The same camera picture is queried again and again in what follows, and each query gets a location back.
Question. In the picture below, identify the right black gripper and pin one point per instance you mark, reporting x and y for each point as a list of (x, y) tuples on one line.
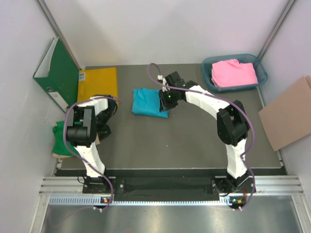
[(164, 105)]

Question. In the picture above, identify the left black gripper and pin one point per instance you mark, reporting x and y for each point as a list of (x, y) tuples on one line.
[(103, 131)]

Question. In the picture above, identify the teal t shirt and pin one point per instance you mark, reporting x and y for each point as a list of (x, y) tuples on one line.
[(146, 102)]

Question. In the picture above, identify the green t shirt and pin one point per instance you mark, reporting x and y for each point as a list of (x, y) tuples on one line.
[(59, 149)]

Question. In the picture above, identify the yellow folder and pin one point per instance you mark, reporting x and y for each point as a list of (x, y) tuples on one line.
[(102, 81)]

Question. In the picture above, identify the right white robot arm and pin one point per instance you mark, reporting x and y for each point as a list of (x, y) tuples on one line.
[(232, 126)]

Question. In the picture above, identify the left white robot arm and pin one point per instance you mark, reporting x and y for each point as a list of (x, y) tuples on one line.
[(86, 121)]

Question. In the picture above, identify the blue plastic bin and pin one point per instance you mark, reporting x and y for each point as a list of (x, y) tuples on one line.
[(206, 67)]

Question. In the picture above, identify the pink t shirt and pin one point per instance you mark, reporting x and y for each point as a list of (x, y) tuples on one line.
[(230, 73)]

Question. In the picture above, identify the brown cardboard sheet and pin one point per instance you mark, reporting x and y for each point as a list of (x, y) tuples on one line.
[(288, 117)]

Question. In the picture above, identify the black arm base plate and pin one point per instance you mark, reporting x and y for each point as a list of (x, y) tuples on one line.
[(148, 185)]

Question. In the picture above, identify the green ring binder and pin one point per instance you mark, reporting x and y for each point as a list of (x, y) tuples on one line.
[(57, 74)]

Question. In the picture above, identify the grey slotted cable duct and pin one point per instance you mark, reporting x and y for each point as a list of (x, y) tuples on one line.
[(102, 201)]

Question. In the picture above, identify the aluminium frame rail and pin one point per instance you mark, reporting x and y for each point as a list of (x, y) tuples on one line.
[(278, 185)]

